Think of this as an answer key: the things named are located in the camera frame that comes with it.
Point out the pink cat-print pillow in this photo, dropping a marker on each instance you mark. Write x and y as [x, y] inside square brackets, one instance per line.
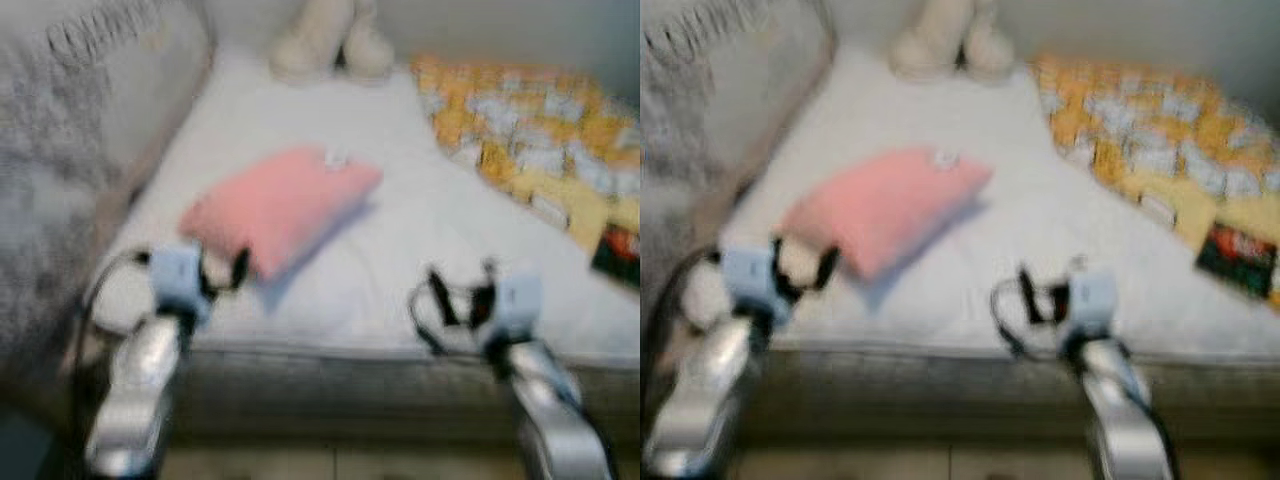
[885, 205]
[280, 205]

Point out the yellow egg-cartoon blanket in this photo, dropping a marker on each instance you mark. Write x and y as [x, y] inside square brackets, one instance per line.
[1150, 120]
[530, 120]

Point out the white quilted mattress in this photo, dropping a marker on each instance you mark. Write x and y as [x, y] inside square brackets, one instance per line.
[1060, 230]
[450, 230]

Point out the dark red-green cover book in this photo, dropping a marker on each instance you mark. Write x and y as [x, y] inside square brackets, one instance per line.
[1235, 260]
[618, 255]

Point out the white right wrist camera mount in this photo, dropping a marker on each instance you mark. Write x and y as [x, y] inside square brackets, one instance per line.
[518, 305]
[1093, 303]

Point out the large grey floral pillow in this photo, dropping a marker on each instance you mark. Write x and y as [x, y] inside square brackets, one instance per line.
[700, 150]
[80, 150]

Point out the beige plush toy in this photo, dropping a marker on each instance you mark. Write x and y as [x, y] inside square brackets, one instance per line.
[320, 45]
[945, 45]

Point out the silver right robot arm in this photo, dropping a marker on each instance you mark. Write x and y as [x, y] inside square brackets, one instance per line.
[1125, 420]
[550, 420]

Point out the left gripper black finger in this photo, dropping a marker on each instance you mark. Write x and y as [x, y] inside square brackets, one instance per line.
[220, 251]
[831, 268]
[793, 247]
[243, 270]

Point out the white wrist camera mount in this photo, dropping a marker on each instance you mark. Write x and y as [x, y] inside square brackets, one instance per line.
[178, 280]
[750, 280]
[518, 305]
[1093, 303]

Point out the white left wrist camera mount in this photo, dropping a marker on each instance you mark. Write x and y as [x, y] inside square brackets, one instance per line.
[178, 280]
[750, 280]

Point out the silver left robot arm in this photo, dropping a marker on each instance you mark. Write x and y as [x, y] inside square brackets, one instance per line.
[140, 390]
[700, 390]

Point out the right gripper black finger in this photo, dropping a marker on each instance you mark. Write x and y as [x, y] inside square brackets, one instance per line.
[1027, 293]
[443, 295]

